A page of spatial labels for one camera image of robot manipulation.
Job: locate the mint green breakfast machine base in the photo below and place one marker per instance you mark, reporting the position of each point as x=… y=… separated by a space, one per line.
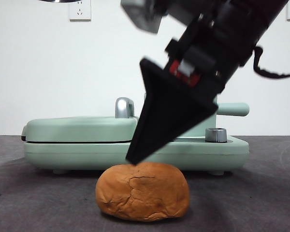
x=75 y=157

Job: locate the silver control knob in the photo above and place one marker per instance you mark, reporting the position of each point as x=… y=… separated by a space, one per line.
x=215 y=135

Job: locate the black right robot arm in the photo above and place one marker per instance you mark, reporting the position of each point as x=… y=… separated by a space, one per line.
x=256 y=19

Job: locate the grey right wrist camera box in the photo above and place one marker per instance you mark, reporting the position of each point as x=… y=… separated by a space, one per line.
x=145 y=17

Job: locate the mint green griddle lid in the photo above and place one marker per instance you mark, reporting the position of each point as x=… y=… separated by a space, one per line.
x=82 y=129

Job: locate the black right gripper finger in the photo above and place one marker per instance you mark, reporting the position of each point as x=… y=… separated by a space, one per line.
x=164 y=116

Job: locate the brown potato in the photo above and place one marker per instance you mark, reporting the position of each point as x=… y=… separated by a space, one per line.
x=142 y=193

